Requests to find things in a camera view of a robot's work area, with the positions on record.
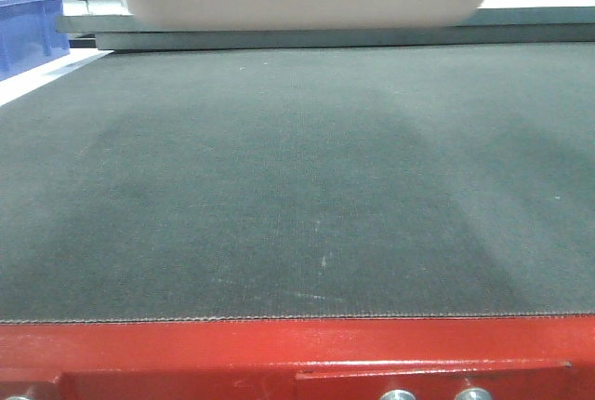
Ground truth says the dark grey conveyor mat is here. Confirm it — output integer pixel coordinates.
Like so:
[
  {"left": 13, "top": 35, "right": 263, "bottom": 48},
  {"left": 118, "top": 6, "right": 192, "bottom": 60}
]
[{"left": 1, "top": 43, "right": 594, "bottom": 324}]

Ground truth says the silver bolt middle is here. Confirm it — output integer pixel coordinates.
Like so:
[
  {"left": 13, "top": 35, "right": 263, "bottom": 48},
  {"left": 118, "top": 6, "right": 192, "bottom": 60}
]
[{"left": 379, "top": 389, "right": 417, "bottom": 400}]

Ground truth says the silver bolt right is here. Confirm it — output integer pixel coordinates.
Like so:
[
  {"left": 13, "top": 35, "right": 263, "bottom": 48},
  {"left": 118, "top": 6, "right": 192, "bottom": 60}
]
[{"left": 455, "top": 387, "right": 493, "bottom": 400}]

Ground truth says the grey metal platform edge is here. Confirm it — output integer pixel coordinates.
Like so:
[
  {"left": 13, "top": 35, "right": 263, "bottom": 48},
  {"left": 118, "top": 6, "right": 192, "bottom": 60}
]
[{"left": 56, "top": 7, "right": 594, "bottom": 52}]

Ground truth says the blue plastic crate left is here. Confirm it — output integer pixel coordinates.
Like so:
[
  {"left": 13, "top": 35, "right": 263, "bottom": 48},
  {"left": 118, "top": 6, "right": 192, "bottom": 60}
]
[{"left": 1, "top": 0, "right": 70, "bottom": 80}]

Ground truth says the red metal cart frame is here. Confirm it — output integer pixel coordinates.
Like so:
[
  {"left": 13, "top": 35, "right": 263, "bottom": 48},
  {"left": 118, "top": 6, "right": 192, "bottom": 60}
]
[{"left": 1, "top": 315, "right": 594, "bottom": 399}]

